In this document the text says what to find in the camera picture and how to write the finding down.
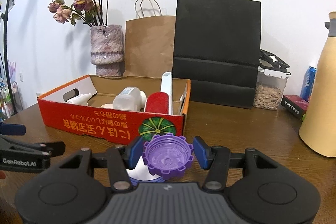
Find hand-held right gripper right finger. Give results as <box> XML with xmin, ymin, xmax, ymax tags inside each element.
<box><xmin>193</xmin><ymin>136</ymin><xmax>277</xmax><ymax>192</ymax></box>

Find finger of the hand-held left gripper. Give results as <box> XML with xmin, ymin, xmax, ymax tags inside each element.
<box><xmin>0</xmin><ymin>123</ymin><xmax>27</xmax><ymax>136</ymax></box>
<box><xmin>0</xmin><ymin>135</ymin><xmax>66</xmax><ymax>157</ymax></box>

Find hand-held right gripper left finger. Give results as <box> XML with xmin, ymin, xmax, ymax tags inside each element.
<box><xmin>59</xmin><ymin>136</ymin><xmax>144</xmax><ymax>191</ymax></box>

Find purple bottle cap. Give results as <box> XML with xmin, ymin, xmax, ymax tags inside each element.
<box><xmin>142</xmin><ymin>135</ymin><xmax>194</xmax><ymax>180</ymax></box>

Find red cardboard box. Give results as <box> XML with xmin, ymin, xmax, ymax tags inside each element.
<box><xmin>37</xmin><ymin>74</ymin><xmax>191</xmax><ymax>141</ymax></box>

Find clear plastic bottle white lid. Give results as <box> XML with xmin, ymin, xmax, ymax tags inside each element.
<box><xmin>112</xmin><ymin>87</ymin><xmax>147</xmax><ymax>111</ymax></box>

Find red white lint brush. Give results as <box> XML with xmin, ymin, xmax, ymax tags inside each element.
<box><xmin>143</xmin><ymin>72</ymin><xmax>174</xmax><ymax>115</ymax></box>

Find white pill bottle green label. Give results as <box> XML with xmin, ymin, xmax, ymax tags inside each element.
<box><xmin>66</xmin><ymin>93</ymin><xmax>93</xmax><ymax>105</ymax></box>

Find metal storage rack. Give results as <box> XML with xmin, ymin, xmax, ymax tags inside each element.
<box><xmin>0</xmin><ymin>81</ymin><xmax>20</xmax><ymax>119</ymax></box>

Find purple hangers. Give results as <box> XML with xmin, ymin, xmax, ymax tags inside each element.
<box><xmin>7</xmin><ymin>61</ymin><xmax>17</xmax><ymax>83</ymax></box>

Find clear food container with seeds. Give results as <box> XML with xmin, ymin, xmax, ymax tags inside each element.
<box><xmin>253</xmin><ymin>49</ymin><xmax>291</xmax><ymax>111</ymax></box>

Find black light stand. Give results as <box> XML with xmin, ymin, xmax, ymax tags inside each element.
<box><xmin>0</xmin><ymin>0</ymin><xmax>25</xmax><ymax>88</ymax></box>

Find dark red small box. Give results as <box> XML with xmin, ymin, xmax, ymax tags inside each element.
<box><xmin>280</xmin><ymin>94</ymin><xmax>310</xmax><ymax>119</ymax></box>

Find brown paper bag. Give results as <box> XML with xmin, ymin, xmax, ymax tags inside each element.
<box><xmin>123</xmin><ymin>0</ymin><xmax>177</xmax><ymax>77</ymax></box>

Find pink mottled ceramic vase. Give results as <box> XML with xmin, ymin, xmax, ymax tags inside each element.
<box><xmin>90</xmin><ymin>25</ymin><xmax>124</xmax><ymax>76</ymax></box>

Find black paper bag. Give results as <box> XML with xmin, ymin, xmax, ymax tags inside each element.
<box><xmin>172</xmin><ymin>0</ymin><xmax>262</xmax><ymax>109</ymax></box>

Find blue drink can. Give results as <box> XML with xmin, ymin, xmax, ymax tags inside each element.
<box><xmin>300</xmin><ymin>66</ymin><xmax>317</xmax><ymax>102</ymax></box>

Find yellow thermos jug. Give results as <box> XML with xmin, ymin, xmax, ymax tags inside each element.
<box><xmin>299</xmin><ymin>11</ymin><xmax>336</xmax><ymax>159</ymax></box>

